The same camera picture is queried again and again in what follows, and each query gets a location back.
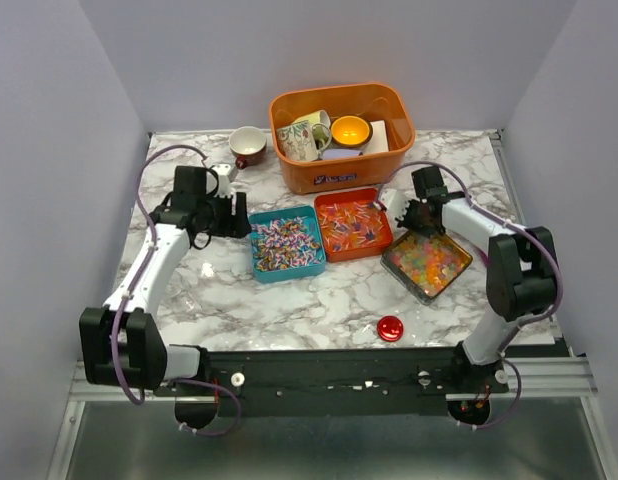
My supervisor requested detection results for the gold tin candy tray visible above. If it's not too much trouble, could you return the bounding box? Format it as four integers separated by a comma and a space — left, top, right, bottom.
381, 231, 473, 305

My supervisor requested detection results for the teal candy tray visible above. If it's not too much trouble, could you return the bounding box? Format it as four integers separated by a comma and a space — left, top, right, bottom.
249, 205, 326, 284

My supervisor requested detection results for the orange candy tray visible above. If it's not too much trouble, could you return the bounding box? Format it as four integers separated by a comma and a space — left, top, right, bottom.
314, 188, 394, 263

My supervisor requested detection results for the purple plastic scoop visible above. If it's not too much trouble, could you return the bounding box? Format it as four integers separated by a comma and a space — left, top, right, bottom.
479, 250, 490, 267

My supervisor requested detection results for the clear plastic jar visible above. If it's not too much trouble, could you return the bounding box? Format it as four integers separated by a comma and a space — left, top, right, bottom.
172, 262, 220, 315

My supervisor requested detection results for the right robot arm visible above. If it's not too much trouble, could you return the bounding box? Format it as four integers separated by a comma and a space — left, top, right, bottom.
380, 162, 563, 392

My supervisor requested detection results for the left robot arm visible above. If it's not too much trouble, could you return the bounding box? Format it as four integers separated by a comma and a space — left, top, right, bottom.
79, 163, 251, 395

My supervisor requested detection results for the maroon white cup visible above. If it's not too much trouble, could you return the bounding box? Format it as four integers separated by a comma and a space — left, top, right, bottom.
228, 126, 267, 170

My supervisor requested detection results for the floral patterned mug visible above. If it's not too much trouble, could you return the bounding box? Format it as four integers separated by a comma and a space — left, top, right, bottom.
276, 110, 332, 163

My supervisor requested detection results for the lavender cup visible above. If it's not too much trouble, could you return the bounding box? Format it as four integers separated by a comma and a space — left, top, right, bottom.
320, 148, 363, 161

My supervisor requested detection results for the orange black bowl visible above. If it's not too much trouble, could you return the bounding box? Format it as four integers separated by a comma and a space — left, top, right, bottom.
331, 115, 373, 148

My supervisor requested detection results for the red jar lid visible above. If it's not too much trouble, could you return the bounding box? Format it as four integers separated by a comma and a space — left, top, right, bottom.
376, 315, 404, 342

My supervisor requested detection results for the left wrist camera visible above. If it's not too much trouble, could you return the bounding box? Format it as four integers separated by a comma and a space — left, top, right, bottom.
211, 163, 238, 198

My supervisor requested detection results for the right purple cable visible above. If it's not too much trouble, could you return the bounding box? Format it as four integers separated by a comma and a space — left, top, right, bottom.
376, 160, 565, 431

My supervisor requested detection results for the purple cable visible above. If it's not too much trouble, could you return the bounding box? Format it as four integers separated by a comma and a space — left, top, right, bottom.
111, 144, 245, 439
376, 160, 565, 431

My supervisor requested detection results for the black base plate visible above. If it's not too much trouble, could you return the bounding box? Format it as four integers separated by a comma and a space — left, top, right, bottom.
156, 347, 508, 427

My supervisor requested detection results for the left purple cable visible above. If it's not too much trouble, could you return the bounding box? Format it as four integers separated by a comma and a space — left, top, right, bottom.
111, 144, 245, 439

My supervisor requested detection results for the aluminium rail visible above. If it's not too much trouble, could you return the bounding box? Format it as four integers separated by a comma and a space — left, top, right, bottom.
69, 357, 598, 402

